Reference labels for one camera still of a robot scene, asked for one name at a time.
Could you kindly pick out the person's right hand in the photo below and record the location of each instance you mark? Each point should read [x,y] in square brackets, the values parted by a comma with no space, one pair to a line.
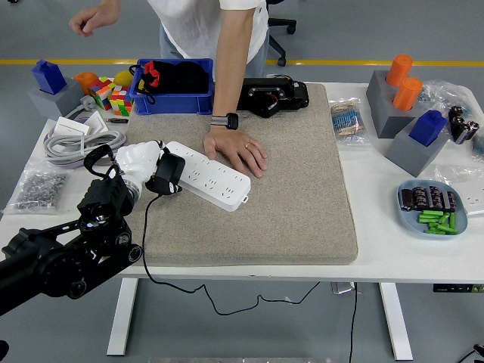
[90,20]

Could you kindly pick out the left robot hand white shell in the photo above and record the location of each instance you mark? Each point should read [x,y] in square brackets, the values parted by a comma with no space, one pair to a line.
[138,160]

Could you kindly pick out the person's left hand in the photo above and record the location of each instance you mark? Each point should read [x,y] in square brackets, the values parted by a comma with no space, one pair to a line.
[234,145]

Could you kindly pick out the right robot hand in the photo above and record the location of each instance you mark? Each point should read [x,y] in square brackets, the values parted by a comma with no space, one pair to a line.
[479,351]

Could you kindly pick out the black plug adapter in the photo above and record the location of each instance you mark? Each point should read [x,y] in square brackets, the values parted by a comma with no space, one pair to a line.
[170,166]

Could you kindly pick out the white power strip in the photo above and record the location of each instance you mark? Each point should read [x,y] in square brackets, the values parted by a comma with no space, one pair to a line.
[211,181]

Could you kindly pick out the person's left forearm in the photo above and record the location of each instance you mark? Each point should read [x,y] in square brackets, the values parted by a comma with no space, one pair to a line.
[232,64]

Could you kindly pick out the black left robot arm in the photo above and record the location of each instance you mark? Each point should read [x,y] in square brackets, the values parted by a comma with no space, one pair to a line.
[102,200]

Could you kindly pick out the person's right forearm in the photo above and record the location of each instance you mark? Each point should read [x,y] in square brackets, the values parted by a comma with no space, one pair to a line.
[112,7]

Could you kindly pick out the black wrist watch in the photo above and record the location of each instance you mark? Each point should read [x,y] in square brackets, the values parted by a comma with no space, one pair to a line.
[230,121]

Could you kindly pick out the small dark stick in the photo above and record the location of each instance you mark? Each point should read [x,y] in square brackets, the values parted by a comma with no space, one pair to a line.
[117,120]

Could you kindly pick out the white card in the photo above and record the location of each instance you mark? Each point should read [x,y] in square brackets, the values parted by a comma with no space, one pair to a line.
[97,121]

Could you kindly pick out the colourful puzzle cube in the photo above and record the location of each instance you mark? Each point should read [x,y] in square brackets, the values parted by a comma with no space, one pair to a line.
[120,100]
[100,94]

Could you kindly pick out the yellow ball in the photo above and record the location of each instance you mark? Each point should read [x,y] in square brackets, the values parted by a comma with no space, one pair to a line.
[123,77]

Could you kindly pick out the blue plastic bin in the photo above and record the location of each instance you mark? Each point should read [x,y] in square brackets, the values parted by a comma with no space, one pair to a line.
[170,104]

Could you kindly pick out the black table height controller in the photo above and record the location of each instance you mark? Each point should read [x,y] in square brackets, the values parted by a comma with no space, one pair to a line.
[457,288]

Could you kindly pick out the grey-brown mat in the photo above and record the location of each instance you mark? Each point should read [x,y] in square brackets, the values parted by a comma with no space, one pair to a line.
[264,208]

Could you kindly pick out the blue house-shaped block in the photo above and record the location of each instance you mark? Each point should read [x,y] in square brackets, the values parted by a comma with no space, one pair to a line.
[427,128]
[47,77]

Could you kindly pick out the black mechanical device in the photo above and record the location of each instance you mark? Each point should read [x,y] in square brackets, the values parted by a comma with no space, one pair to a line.
[287,94]

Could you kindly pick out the small white box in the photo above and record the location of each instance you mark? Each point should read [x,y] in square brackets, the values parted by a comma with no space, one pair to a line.
[70,126]

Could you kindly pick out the black round pouch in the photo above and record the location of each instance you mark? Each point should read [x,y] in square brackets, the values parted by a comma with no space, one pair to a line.
[193,77]

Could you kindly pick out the black pouch red lining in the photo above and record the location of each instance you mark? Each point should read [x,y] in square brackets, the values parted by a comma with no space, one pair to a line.
[151,73]

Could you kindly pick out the white table leg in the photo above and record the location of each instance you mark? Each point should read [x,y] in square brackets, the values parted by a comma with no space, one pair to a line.
[396,321]
[123,317]

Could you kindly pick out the grey single-slot holder block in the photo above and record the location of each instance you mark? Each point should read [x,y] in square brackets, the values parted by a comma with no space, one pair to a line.
[410,155]
[49,106]

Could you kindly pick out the person's torso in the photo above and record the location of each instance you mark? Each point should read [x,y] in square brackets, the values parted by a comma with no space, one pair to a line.
[189,22]

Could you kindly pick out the clear bag of screws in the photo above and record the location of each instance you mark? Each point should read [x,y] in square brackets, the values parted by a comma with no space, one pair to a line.
[38,189]

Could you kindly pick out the black office chair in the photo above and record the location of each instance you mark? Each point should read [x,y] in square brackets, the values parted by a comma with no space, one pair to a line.
[280,45]

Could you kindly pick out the clear bag of resistors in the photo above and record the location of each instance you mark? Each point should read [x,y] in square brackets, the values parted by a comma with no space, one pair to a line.
[348,123]

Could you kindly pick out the green cylindrical battery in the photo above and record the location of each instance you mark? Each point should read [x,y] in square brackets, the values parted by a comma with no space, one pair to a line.
[433,213]
[446,228]
[427,218]
[444,218]
[452,221]
[434,231]

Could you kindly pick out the light blue plate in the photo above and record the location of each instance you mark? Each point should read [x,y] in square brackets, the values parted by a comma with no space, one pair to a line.
[410,224]

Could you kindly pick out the white socket panel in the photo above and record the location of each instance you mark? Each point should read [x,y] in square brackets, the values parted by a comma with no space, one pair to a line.
[474,200]

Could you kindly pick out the black cylindrical capacitor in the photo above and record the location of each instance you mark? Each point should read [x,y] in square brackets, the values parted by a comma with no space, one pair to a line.
[449,201]
[469,132]
[455,112]
[420,197]
[407,199]
[457,128]
[434,197]

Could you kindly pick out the grey double-slot holder block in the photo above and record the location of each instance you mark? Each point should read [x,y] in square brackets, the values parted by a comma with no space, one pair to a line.
[385,121]

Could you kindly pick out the flat clear plastic bag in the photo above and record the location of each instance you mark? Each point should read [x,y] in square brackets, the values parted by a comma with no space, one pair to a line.
[453,175]

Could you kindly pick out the orange cylinder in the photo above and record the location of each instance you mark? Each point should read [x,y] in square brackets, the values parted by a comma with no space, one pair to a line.
[406,94]
[399,70]

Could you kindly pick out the clear bag blue parts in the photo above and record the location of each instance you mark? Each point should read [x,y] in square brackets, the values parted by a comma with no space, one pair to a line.
[478,145]

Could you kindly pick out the crumpled clear plastic bag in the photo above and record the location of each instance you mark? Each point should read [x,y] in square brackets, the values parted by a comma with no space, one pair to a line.
[442,92]

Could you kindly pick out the grey wall plug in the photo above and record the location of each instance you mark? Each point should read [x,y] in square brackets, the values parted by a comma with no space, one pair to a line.
[88,103]

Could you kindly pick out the grey metal bracket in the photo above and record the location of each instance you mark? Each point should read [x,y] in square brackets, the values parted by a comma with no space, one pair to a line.
[342,288]

